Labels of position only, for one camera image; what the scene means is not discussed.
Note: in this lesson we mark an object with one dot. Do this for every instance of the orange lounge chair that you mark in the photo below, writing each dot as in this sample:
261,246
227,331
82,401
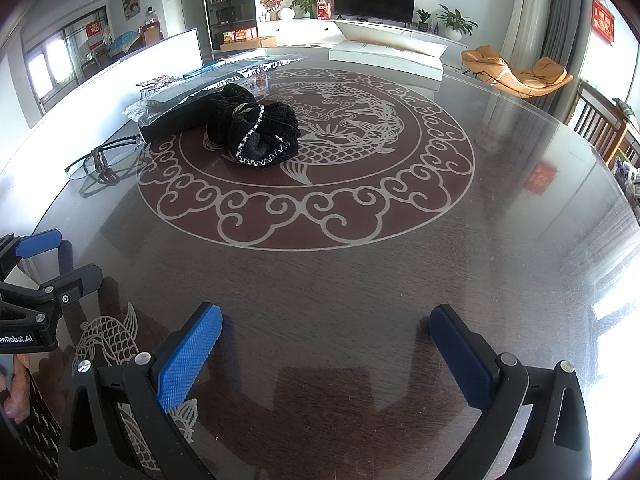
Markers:
515,72

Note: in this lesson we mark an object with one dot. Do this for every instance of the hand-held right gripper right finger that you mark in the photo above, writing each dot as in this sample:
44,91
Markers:
460,360

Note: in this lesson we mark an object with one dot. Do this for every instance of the clear bag with dark item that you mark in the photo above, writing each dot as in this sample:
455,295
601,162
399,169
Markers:
200,87

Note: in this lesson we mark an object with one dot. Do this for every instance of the large white flat box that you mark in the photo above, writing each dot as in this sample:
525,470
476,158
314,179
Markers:
385,57

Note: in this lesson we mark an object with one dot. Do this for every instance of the small potted plant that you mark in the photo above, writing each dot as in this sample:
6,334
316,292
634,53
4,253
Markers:
424,17

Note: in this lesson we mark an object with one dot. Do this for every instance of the red door sign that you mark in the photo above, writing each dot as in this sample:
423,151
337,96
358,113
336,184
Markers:
95,29

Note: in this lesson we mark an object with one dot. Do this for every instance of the red gift box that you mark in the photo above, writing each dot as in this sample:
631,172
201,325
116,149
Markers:
323,8

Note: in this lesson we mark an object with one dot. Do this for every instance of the eyeglasses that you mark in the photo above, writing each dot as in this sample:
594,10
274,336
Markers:
80,165

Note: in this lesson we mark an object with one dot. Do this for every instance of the black dotted cloth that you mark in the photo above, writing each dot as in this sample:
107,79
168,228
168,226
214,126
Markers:
37,430

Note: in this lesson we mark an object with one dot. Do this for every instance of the red wall hanging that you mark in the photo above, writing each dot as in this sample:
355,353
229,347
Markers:
602,20

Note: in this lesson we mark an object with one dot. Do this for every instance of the person's left hand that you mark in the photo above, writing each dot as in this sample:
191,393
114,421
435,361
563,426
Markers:
15,385

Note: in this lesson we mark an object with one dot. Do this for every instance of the gold metal rings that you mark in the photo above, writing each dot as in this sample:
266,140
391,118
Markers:
245,108

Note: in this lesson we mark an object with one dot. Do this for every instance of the red snack box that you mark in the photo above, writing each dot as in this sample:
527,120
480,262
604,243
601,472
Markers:
240,35

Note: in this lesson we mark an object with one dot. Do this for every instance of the covered standing air conditioner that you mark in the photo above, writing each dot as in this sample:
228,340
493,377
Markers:
530,15

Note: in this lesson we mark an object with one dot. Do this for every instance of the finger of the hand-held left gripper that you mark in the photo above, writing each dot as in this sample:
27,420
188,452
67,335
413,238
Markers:
37,242
75,280

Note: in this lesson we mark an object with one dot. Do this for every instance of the red flowers in vase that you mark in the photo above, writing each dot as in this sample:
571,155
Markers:
274,2

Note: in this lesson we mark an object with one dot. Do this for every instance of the white partition board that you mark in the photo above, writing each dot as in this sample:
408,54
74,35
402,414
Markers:
100,90

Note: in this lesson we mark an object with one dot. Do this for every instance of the black plush cloth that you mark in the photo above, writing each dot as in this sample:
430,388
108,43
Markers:
260,130

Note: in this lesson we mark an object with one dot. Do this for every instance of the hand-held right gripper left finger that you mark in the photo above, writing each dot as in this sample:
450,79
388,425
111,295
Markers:
192,355

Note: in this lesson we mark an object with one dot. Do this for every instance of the leafy green potted plant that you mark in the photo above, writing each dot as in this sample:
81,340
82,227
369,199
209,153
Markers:
305,4

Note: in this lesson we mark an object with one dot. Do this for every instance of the clear plastic bottle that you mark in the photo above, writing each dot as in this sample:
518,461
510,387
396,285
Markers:
150,15

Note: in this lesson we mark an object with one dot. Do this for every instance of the dark glass display cabinet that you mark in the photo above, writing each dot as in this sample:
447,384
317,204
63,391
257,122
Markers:
227,0

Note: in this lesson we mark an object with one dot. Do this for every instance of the grey curtain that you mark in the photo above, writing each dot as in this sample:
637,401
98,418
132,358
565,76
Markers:
560,35

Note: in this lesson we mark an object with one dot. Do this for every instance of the pile of mixed clutter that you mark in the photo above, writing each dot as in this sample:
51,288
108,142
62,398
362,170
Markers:
630,175

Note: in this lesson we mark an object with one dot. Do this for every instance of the black television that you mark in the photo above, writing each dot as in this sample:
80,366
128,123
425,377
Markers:
375,0

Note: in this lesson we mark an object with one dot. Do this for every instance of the white round vase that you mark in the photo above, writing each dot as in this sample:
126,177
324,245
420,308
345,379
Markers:
286,12

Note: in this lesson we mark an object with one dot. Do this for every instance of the large potted green plant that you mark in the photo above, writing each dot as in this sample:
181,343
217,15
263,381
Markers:
456,22

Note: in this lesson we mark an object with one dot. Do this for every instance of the blue lace cover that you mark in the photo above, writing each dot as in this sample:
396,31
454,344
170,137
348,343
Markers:
122,40

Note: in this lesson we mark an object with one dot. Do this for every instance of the wooden dining chair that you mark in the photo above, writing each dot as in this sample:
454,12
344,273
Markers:
150,35

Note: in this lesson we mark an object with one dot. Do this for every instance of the cardboard box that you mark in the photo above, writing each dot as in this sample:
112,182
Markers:
250,43

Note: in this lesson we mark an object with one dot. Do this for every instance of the silver glitter bow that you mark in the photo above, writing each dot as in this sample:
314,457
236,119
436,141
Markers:
157,81

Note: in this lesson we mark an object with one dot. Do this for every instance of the white television cabinet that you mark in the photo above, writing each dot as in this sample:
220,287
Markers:
310,27

